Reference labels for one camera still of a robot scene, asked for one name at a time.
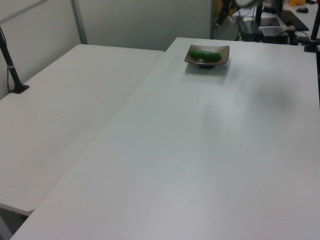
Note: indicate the green cucumber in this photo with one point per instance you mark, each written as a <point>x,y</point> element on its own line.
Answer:
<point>205,55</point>

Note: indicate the black electronics box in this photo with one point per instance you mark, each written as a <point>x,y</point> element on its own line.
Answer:
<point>250,32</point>

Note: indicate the black vertical post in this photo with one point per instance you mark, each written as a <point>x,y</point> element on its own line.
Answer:
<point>259,13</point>

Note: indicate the black camera stand with clamp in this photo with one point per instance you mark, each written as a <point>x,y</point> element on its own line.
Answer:
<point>314,27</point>

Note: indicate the black computer mouse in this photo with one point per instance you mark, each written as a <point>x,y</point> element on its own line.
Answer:
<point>302,10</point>

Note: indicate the square brown ceramic plate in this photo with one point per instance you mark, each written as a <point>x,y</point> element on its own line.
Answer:
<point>220,61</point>

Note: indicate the yellow object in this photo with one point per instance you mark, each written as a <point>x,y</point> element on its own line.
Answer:
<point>296,2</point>

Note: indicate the black camera stand with tie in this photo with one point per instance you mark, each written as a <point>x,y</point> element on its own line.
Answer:
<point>11,70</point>

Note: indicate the silver topped electronics box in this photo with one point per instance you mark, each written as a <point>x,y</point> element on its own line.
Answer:
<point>273,33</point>

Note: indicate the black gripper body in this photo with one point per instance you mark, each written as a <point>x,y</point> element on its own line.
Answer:
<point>226,5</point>

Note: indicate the black desk mat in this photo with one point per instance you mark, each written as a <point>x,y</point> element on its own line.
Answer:
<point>295,20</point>

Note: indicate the black gripper finger with white tip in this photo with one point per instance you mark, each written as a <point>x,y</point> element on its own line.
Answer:
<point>221,19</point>

